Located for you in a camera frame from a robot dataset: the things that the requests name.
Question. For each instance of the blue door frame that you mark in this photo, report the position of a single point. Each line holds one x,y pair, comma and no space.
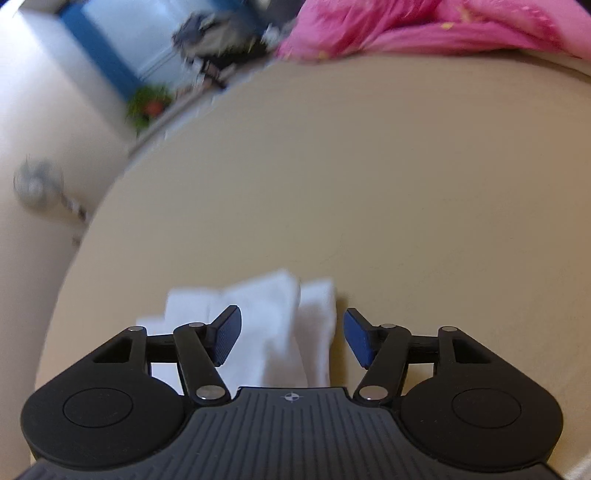
99,46

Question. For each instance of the grey electric fan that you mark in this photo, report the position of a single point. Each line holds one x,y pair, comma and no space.
39,182

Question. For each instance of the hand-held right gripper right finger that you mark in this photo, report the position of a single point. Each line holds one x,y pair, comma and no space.
358,339

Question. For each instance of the dark clutter pile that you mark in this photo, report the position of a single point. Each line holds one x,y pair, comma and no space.
217,41

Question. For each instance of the white long-sleeve shirt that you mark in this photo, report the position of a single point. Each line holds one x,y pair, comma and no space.
277,332

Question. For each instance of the green potted plant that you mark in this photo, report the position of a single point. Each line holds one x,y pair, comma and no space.
147,104

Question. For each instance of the pink blanket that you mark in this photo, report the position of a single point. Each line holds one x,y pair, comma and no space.
415,27

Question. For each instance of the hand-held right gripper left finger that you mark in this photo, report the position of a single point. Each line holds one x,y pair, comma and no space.
228,338

